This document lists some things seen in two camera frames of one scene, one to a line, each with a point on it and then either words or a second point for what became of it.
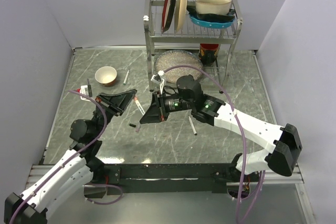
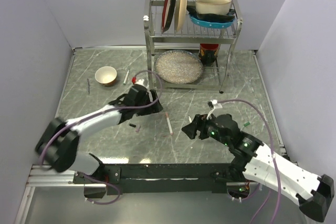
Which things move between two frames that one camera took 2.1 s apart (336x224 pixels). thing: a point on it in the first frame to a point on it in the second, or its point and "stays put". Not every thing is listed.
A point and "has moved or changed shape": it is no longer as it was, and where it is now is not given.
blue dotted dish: (211, 23) stays put
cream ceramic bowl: (214, 4) stays put
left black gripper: (116, 104) to (155, 107)
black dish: (210, 17) stays put
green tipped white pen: (127, 74) stays put
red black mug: (208, 53) stays put
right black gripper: (153, 114) to (190, 129)
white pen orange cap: (139, 105) has moved or changed shape
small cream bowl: (106, 75) stays put
